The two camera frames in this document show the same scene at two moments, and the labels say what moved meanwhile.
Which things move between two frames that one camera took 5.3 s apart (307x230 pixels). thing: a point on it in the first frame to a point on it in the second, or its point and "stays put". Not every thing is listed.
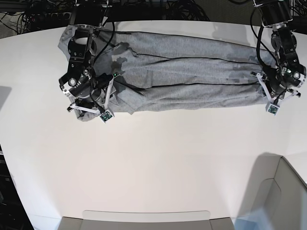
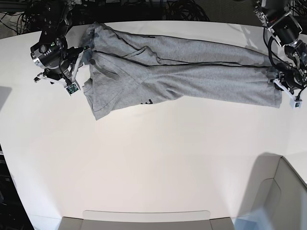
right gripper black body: x=82 y=92 to x=58 y=73
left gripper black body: x=276 y=79 to x=292 y=78
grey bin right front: x=276 y=198 stays put
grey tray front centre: x=105 y=220 stays put
